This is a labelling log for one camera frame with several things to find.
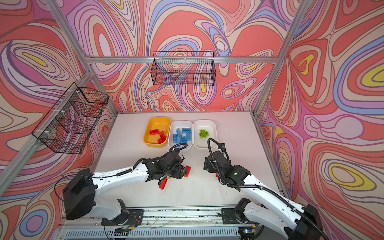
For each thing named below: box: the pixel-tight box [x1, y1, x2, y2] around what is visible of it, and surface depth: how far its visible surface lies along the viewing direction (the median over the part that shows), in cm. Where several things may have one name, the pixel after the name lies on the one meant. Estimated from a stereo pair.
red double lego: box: [149, 129, 160, 136], surface depth 107 cm
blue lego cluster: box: [172, 134, 177, 143], surface depth 103 cm
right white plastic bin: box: [193, 120, 218, 149], surface depth 107 cm
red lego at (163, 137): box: [157, 131, 167, 144], surface depth 103 cm
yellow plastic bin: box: [143, 116, 171, 148], surface depth 106 cm
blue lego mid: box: [182, 128, 192, 134], surface depth 107 cm
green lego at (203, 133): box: [199, 129, 209, 138], surface depth 103 cm
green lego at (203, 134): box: [199, 131, 209, 139], surface depth 103 cm
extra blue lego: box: [186, 132, 192, 142], surface depth 106 cm
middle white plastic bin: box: [168, 120, 193, 150], surface depth 107 cm
